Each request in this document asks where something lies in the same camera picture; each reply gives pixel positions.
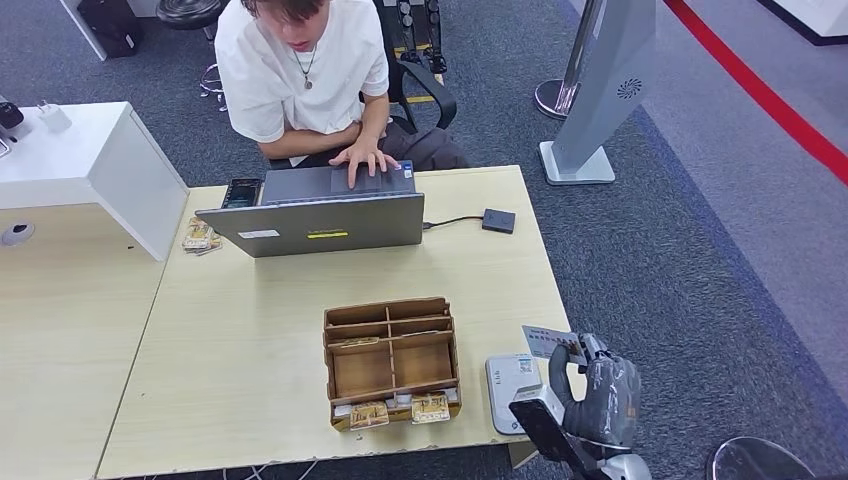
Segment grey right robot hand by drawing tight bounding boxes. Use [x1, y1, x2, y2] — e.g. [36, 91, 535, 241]
[548, 333, 643, 452]

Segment person's left hand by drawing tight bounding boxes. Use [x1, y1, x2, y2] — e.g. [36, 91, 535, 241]
[329, 135, 401, 190]

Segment pale printed ID card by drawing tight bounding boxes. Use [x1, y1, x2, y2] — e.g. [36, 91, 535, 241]
[521, 324, 588, 366]

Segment white card reader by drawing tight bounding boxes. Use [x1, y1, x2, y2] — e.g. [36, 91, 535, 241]
[485, 353, 545, 437]

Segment person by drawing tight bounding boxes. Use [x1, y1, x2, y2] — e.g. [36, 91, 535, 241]
[213, 0, 470, 190]

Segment stack of gold key cards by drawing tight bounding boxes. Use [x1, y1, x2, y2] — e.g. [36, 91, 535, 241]
[181, 217, 223, 257]

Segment wooden compartment card box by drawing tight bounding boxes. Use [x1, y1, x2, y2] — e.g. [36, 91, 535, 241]
[322, 296, 463, 433]

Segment grey laptop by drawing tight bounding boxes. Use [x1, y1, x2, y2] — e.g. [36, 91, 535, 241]
[194, 160, 426, 259]

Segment black office chair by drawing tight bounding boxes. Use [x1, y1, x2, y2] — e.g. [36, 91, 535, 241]
[370, 0, 458, 134]

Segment black smartphone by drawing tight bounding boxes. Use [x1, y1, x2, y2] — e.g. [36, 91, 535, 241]
[220, 177, 264, 211]

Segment black background robot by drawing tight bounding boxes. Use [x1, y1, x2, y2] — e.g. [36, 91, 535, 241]
[380, 0, 448, 74]

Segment small black hub box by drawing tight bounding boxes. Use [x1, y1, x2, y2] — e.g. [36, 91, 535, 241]
[481, 208, 517, 235]

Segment round dark chrome base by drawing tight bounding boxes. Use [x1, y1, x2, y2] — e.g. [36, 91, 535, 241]
[705, 437, 817, 480]

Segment black round stool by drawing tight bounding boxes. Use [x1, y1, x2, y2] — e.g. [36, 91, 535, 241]
[156, 0, 230, 113]

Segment grey kiosk stand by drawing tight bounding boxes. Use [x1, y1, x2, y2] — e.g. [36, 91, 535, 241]
[539, 0, 658, 187]

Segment black bag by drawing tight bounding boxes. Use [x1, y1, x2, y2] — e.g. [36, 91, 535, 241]
[76, 0, 144, 60]

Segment white desk riser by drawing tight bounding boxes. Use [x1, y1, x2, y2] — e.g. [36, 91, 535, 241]
[0, 101, 190, 262]

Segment white charger plug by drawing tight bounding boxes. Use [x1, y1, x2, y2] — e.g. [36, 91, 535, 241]
[36, 99, 73, 134]

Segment white round desk grommet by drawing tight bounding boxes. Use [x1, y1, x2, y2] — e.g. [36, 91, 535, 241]
[0, 222, 36, 248]

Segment black device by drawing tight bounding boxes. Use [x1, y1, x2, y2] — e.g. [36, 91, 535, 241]
[0, 95, 25, 130]

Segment white cabinet base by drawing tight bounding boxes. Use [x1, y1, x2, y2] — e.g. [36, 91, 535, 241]
[758, 0, 848, 46]

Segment black hub cable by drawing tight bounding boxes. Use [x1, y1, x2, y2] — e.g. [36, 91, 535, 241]
[422, 215, 485, 231]

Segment chrome stanchion post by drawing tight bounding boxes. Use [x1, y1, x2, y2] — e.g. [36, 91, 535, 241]
[533, 0, 607, 121]

